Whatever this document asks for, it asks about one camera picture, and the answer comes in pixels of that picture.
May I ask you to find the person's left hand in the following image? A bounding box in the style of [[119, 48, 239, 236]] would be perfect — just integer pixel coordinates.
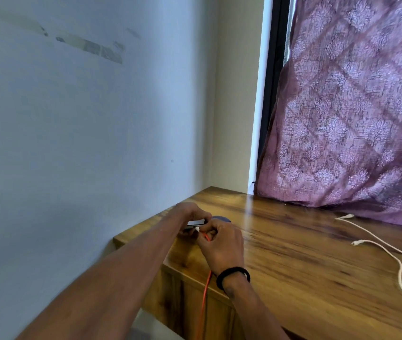
[[171, 202, 213, 241]]

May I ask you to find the purple patterned curtain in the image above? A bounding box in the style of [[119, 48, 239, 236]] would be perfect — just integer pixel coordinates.
[[254, 0, 402, 232]]

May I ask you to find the wooden drawer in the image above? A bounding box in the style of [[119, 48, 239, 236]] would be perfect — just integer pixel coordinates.
[[151, 269, 244, 340]]

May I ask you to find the red charging cable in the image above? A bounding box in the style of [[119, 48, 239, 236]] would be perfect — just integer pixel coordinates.
[[195, 232, 213, 340]]

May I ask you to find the person's right hand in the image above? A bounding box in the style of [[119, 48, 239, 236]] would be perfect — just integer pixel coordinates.
[[196, 218, 247, 277]]

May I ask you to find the black smartphone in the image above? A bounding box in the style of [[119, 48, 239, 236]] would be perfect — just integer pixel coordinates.
[[185, 218, 208, 230]]

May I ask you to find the person's left forearm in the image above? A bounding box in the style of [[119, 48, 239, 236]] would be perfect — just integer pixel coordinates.
[[16, 208, 194, 340]]

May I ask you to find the black wristband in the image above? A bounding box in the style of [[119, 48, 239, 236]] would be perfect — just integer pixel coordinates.
[[216, 266, 251, 294]]

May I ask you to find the wooden desk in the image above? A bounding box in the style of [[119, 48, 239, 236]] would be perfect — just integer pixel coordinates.
[[113, 186, 402, 340]]

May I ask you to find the person's right forearm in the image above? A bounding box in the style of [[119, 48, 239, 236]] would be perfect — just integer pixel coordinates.
[[222, 276, 290, 340]]

